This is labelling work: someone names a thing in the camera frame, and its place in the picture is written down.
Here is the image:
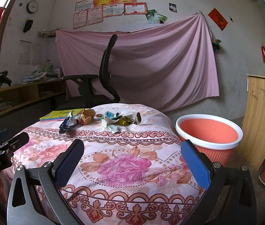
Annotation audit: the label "dark blue snack wrapper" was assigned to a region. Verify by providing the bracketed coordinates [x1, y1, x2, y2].
[59, 110, 79, 134]

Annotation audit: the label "brown wrapper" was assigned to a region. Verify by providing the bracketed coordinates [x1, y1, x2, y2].
[79, 108, 96, 125]

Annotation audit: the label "yellow small trash piece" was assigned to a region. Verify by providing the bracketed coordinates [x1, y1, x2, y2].
[116, 118, 129, 126]

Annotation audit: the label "wooden low shelf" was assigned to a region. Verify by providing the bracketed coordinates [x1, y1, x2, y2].
[0, 79, 66, 116]

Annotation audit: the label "yellow book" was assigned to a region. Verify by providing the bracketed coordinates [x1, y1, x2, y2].
[39, 108, 84, 121]

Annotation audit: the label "orange white plastic basin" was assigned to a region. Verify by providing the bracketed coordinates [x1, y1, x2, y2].
[175, 114, 243, 166]

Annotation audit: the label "black office chair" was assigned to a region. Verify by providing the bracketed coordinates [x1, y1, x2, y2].
[56, 34, 120, 111]

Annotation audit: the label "floral pink quilt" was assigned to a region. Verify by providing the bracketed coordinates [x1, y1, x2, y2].
[0, 104, 204, 224]

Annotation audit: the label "pink hanging sheet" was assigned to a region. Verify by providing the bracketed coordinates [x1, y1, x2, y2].
[56, 13, 220, 112]

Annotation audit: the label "round wall clock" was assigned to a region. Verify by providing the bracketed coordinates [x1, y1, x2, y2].
[26, 0, 38, 14]

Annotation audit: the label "certificates on wall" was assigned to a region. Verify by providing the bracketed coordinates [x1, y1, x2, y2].
[73, 0, 149, 29]

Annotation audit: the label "red paper wall square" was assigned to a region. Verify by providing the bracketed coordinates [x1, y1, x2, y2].
[208, 8, 228, 31]

